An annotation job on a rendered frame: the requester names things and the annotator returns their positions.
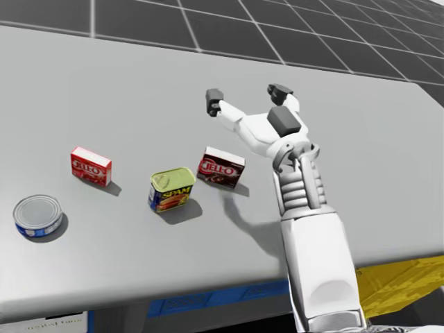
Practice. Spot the brown and white carton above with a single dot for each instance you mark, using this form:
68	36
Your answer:
220	169

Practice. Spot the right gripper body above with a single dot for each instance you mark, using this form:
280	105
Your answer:
263	133

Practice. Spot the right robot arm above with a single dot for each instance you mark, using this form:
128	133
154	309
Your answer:
315	243

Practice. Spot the white box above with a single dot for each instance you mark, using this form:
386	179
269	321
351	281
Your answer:
41	322

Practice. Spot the yellow box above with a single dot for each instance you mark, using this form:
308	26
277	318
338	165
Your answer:
399	284

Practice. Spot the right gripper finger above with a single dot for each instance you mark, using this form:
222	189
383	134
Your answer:
284	96
227	111

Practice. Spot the green and blue rectangular can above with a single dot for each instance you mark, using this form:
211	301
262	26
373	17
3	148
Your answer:
171	189

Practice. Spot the blue flat can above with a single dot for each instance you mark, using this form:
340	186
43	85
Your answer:
37	215

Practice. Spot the blue box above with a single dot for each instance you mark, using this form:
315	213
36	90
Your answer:
208	300

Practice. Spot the red and white carton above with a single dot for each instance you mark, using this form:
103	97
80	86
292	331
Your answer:
91	166

